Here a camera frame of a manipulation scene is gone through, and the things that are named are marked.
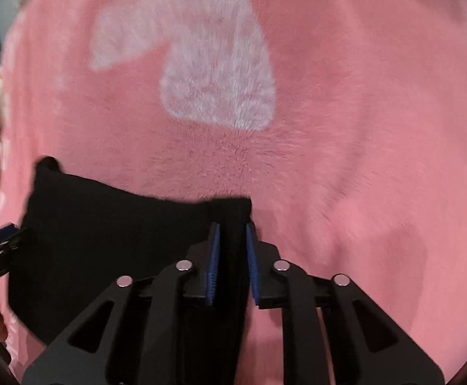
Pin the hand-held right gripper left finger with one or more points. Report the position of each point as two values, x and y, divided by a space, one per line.
214 260

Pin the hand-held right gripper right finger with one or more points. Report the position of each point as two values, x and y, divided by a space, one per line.
253 264

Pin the black pants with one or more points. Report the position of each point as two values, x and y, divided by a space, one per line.
109 248

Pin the pink printed fleece blanket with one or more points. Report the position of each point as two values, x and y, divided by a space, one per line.
317 128

